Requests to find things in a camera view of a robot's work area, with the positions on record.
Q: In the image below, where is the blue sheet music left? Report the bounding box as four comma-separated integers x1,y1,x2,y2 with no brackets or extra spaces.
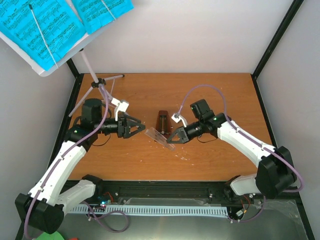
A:
0,0,86,71

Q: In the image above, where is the blue sheet music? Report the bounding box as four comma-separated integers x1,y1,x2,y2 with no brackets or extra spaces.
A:
0,0,86,71
71,0,134,35

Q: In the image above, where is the brown wooden metronome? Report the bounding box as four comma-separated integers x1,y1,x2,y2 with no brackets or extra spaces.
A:
155,110,173,137

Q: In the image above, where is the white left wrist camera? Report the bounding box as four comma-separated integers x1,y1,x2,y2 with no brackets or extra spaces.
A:
111,97,130,121

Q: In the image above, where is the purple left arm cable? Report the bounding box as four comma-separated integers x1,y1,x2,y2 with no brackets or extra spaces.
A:
23,84,130,240

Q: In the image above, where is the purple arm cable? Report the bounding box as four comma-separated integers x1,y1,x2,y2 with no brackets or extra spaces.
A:
177,84,306,224
23,84,130,240

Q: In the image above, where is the white music stand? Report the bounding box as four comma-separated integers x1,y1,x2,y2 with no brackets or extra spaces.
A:
0,0,125,118

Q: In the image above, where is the light blue cable duct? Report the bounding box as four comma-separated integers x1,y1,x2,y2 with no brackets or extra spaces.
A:
67,202,229,219

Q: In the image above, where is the blue sheet music right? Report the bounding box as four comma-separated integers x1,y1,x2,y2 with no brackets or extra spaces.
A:
71,0,134,35

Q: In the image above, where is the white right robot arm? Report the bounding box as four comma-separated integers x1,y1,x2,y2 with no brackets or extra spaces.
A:
166,99,297,199

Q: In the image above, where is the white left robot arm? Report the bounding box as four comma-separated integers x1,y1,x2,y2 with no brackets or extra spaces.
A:
15,98,146,236

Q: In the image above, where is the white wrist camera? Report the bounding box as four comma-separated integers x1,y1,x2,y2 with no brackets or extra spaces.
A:
171,112,188,128
111,97,130,121

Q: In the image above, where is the black aluminium frame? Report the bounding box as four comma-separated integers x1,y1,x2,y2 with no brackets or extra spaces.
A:
15,0,314,240

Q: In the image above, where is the green paper scrap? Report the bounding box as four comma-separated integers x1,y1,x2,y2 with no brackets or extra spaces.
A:
39,231,65,240

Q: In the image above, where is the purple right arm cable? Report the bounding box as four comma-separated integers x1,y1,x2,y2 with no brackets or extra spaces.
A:
177,84,306,224

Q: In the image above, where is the clear plastic metronome cover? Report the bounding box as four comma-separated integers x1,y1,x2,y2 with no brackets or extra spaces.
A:
145,127,176,151

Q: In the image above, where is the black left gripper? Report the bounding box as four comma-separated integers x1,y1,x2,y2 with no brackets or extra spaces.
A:
94,113,145,139

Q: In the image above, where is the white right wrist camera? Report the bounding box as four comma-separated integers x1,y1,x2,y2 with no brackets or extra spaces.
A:
171,112,188,128

